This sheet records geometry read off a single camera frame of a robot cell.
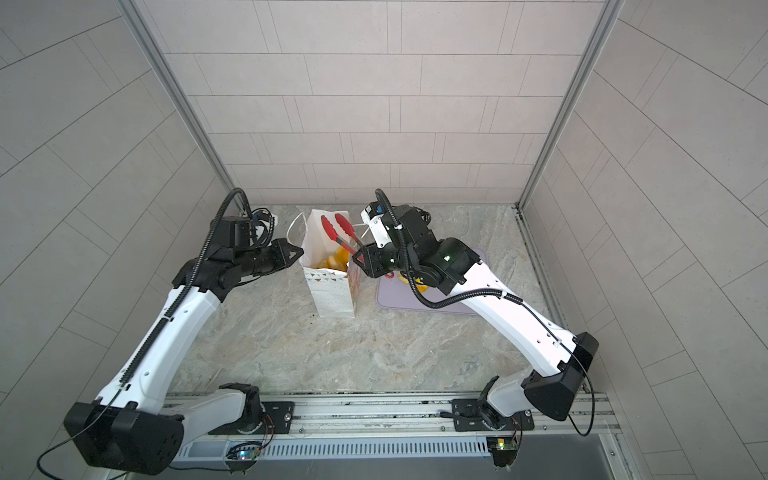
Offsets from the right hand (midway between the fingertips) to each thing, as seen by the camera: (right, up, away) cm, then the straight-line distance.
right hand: (358, 257), depth 65 cm
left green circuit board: (-24, -42, -1) cm, 49 cm away
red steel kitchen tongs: (-1, +3, +1) cm, 3 cm away
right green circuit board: (+33, -45, +3) cm, 56 cm away
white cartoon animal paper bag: (-8, -4, +5) cm, 10 cm away
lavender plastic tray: (+8, -15, +31) cm, 35 cm away
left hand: (-13, +2, +8) cm, 15 cm away
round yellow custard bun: (-9, -3, +23) cm, 25 cm away
